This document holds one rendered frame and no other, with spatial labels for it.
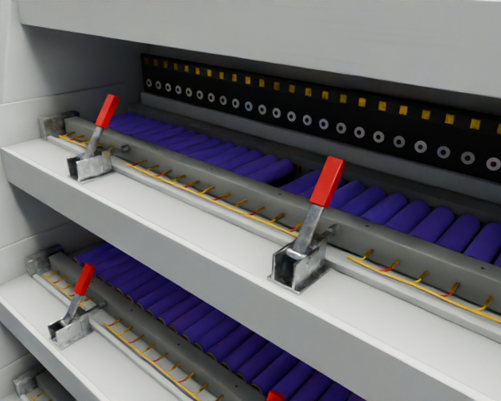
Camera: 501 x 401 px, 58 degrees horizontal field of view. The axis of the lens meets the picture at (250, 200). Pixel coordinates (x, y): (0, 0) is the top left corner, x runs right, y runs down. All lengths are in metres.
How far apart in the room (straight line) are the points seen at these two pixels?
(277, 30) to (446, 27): 0.11
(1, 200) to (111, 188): 0.22
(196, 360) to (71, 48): 0.42
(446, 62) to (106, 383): 0.42
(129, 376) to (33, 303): 0.19
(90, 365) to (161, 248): 0.19
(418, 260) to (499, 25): 0.16
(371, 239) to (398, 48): 0.14
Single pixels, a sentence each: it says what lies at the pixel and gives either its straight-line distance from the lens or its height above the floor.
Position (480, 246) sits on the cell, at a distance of 0.36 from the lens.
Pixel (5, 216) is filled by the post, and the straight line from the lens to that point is 0.66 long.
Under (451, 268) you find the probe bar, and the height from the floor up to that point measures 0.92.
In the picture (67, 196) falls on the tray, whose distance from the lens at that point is 0.51.
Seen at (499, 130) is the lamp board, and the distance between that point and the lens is 0.41.
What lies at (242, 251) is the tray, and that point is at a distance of 0.35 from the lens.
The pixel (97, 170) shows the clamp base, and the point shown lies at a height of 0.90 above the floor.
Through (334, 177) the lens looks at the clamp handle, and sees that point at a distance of 0.32.
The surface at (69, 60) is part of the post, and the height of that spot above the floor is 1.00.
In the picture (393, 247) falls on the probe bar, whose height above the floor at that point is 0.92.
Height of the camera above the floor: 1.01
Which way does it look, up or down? 13 degrees down
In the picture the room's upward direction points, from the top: 12 degrees clockwise
